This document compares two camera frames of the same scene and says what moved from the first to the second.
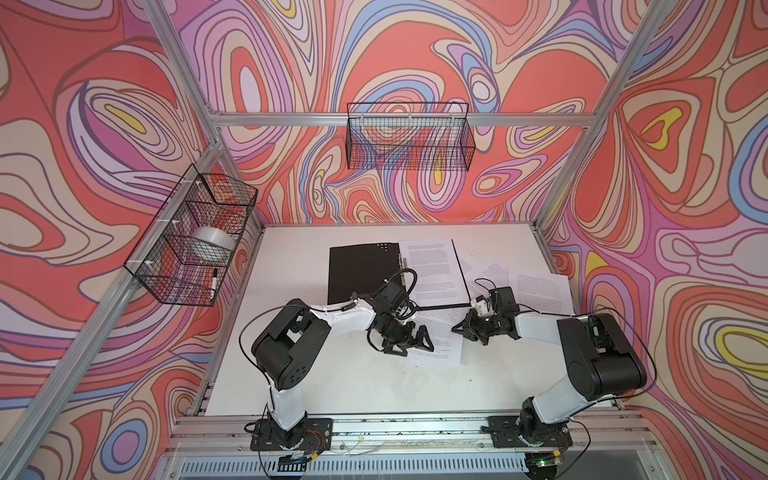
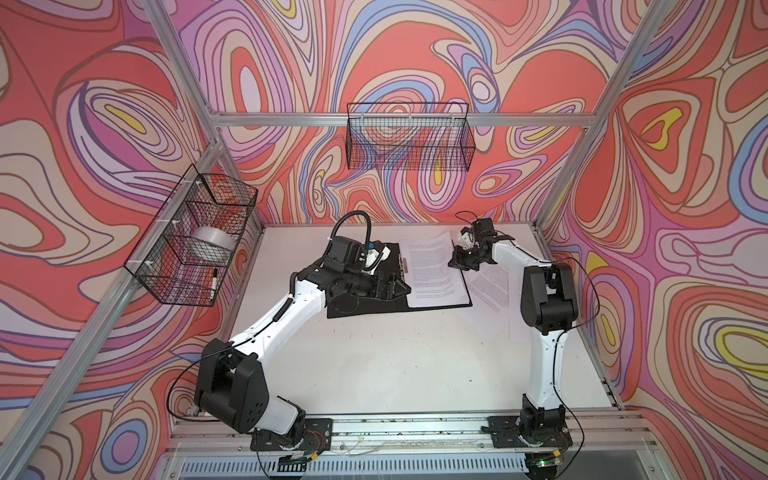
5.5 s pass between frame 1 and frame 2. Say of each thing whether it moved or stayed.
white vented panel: stayed
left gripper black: moved
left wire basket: stayed
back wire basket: stayed
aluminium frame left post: stayed
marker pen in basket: stayed
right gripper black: moved
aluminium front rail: stayed
